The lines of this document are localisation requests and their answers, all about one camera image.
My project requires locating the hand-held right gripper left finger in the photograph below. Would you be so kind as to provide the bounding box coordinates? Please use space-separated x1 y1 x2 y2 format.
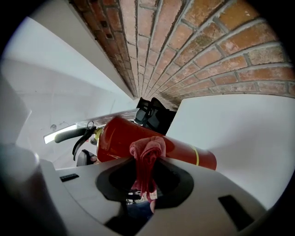
40 156 139 236

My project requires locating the pink cloth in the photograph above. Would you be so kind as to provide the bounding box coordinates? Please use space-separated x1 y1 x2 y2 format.
129 136 167 201

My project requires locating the red fire extinguisher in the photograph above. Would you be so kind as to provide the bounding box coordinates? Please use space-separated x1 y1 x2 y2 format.
43 108 218 171

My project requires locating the black office chair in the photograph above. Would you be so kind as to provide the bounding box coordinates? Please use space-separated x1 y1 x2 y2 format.
133 97 178 136

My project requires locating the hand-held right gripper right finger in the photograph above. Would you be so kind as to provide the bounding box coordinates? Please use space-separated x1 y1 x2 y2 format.
138 157 269 236

